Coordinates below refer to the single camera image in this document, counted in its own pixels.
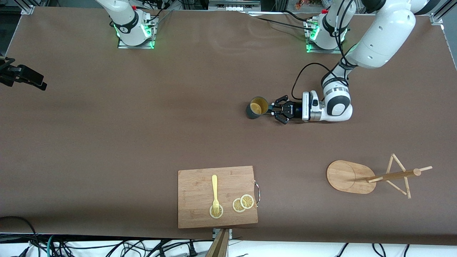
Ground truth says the teal cup yellow inside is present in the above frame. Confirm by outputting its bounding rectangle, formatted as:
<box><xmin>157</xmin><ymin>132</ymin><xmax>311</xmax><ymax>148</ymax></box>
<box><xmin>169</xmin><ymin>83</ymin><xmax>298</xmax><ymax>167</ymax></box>
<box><xmin>246</xmin><ymin>96</ymin><xmax>275</xmax><ymax>120</ymax></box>

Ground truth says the wooden cup rack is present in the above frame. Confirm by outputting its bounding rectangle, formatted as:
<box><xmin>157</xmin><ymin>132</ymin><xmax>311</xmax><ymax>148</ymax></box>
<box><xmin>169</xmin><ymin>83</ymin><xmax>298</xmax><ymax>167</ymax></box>
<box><xmin>326</xmin><ymin>153</ymin><xmax>433</xmax><ymax>199</ymax></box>

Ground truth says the yellow plastic fork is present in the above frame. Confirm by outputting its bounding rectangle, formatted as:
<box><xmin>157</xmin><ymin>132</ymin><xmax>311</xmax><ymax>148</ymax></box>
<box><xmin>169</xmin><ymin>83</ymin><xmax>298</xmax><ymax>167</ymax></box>
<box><xmin>211</xmin><ymin>175</ymin><xmax>220</xmax><ymax>216</ymax></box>

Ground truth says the grey power strip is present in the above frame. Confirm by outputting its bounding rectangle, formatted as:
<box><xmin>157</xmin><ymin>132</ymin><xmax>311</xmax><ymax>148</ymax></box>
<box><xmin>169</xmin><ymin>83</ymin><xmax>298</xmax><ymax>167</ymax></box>
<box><xmin>209</xmin><ymin>0</ymin><xmax>261</xmax><ymax>11</ymax></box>

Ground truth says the wooden cutting board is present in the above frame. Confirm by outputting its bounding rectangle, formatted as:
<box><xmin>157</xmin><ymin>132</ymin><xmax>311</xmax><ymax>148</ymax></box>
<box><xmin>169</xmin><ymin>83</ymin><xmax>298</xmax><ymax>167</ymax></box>
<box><xmin>177</xmin><ymin>166</ymin><xmax>258</xmax><ymax>229</ymax></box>

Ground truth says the wooden beam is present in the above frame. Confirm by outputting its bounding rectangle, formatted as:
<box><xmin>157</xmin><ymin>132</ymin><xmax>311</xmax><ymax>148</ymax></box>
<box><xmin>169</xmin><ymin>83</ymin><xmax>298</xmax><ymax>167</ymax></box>
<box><xmin>205</xmin><ymin>229</ymin><xmax>230</xmax><ymax>257</ymax></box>

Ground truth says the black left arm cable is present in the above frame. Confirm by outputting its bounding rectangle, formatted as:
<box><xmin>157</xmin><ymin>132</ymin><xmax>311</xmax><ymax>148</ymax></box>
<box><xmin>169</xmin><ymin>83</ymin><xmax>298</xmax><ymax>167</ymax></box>
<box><xmin>292</xmin><ymin>0</ymin><xmax>356</xmax><ymax>101</ymax></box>

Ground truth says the aluminium cage frame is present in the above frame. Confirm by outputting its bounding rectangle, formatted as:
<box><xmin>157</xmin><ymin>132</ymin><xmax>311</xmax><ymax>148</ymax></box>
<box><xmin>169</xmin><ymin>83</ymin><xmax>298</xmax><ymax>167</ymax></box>
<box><xmin>20</xmin><ymin>0</ymin><xmax>445</xmax><ymax>26</ymax></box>

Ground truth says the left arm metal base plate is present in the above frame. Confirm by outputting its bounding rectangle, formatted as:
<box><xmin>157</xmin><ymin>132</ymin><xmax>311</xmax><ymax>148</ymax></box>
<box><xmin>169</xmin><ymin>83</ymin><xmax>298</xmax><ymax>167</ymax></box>
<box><xmin>305</xmin><ymin>20</ymin><xmax>344</xmax><ymax>54</ymax></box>

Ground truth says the black cable on table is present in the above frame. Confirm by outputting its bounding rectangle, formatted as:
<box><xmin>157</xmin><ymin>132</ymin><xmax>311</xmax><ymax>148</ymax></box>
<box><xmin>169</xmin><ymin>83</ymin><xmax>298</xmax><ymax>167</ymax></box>
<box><xmin>246</xmin><ymin>11</ymin><xmax>315</xmax><ymax>32</ymax></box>

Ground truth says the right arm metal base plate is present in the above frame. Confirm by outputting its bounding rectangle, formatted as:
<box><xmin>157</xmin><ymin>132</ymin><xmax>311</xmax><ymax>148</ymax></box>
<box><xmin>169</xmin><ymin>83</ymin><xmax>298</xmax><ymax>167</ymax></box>
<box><xmin>118</xmin><ymin>16</ymin><xmax>157</xmax><ymax>49</ymax></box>

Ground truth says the small metal bracket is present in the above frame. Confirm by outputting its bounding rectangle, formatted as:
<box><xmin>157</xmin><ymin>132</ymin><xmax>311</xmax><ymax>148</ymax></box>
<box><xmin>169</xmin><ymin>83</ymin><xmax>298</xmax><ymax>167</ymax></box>
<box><xmin>212</xmin><ymin>228</ymin><xmax>232</xmax><ymax>240</ymax></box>

